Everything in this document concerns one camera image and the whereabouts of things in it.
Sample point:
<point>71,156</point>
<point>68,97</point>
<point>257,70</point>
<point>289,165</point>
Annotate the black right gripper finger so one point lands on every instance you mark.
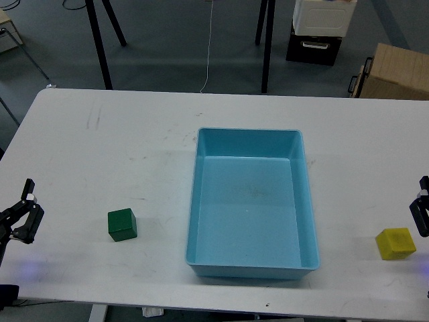
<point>419,208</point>

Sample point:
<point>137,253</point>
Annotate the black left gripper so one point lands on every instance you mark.
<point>9,217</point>

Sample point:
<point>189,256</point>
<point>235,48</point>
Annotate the yellow wooden cube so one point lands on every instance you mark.
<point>395,243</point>

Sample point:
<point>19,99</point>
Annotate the green wooden cube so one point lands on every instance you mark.
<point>122,225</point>

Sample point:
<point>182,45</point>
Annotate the black storage box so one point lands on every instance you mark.
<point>322,50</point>

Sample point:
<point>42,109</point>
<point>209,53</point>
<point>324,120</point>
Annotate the white storage box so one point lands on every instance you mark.
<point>323,18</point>

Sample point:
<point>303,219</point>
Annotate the light blue plastic bin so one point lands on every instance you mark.
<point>251,212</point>

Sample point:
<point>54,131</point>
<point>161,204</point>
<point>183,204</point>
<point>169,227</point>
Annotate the wooden furniture at left edge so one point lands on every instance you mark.
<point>10,39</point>

